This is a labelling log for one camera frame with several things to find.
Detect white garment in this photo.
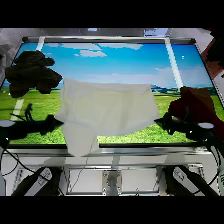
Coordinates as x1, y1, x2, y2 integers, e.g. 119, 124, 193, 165
54, 77, 161, 158

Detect red garment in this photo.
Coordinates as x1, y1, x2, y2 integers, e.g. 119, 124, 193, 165
167, 86, 224, 134

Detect dark brown garment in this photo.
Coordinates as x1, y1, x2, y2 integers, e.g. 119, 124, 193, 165
4, 49, 64, 99

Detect silver frame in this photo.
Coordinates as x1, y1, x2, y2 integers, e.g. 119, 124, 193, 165
0, 34, 224, 197

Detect black cable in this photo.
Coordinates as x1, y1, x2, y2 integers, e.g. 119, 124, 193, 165
203, 138, 224, 188
0, 145, 36, 177

